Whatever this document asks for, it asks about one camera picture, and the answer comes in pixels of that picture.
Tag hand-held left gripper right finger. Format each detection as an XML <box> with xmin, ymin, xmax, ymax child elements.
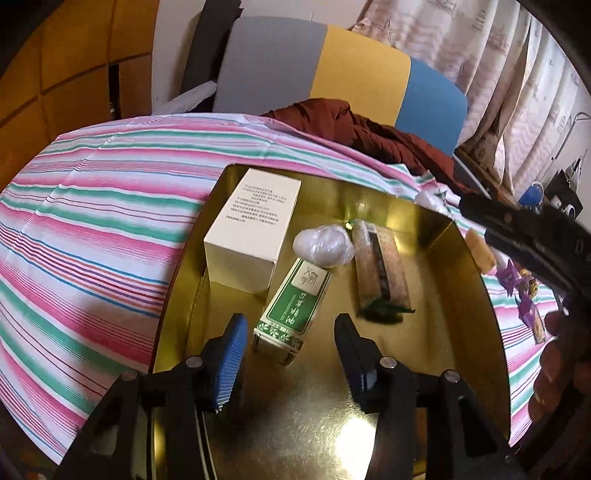
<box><xmin>333</xmin><ymin>314</ymin><xmax>527</xmax><ymax>480</ymax></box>

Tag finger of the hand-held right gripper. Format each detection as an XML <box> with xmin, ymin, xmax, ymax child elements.
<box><xmin>459</xmin><ymin>193</ymin><xmax>546</xmax><ymax>232</ymax></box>
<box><xmin>485</xmin><ymin>228</ymin><xmax>573</xmax><ymax>296</ymax></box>

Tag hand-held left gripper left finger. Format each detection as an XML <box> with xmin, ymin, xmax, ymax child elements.
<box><xmin>53</xmin><ymin>314</ymin><xmax>250</xmax><ymax>480</ymax></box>

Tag yellow sponge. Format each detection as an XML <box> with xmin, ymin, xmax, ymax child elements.
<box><xmin>465</xmin><ymin>228</ymin><xmax>497</xmax><ymax>274</ymax></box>

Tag green and white box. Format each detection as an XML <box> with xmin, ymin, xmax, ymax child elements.
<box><xmin>252</xmin><ymin>256</ymin><xmax>335</xmax><ymax>367</ymax></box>

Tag person's right hand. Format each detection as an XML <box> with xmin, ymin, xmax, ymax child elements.
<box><xmin>527</xmin><ymin>309</ymin><xmax>591</xmax><ymax>425</ymax></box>

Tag purple paper flower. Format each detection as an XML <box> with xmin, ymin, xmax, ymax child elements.
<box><xmin>498</xmin><ymin>258</ymin><xmax>525</xmax><ymax>289</ymax></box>

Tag purple wrapped candies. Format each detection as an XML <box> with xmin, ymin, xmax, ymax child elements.
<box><xmin>516</xmin><ymin>277</ymin><xmax>540</xmax><ymax>315</ymax></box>

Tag cork-textured box with tassel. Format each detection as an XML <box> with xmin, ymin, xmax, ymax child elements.
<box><xmin>344</xmin><ymin>219</ymin><xmax>416</xmax><ymax>326</ymax></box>

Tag white cardboard box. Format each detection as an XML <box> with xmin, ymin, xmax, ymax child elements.
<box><xmin>203</xmin><ymin>168</ymin><xmax>303</xmax><ymax>296</ymax></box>

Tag red-brown garment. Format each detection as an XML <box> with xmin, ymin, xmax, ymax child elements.
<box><xmin>261</xmin><ymin>98</ymin><xmax>476</xmax><ymax>195</ymax></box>

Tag patterned beige curtain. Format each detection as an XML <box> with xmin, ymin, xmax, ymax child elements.
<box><xmin>351</xmin><ymin>0</ymin><xmax>591</xmax><ymax>195</ymax></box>

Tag striped tablecloth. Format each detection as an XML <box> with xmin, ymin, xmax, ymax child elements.
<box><xmin>0</xmin><ymin>111</ymin><xmax>568</xmax><ymax>467</ymax></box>

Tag grey yellow blue chair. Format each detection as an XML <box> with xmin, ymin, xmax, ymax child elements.
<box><xmin>152</xmin><ymin>0</ymin><xmax>469</xmax><ymax>160</ymax></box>

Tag wooden wardrobe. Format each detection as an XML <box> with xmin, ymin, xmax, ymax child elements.
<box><xmin>0</xmin><ymin>0</ymin><xmax>160</xmax><ymax>190</ymax></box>

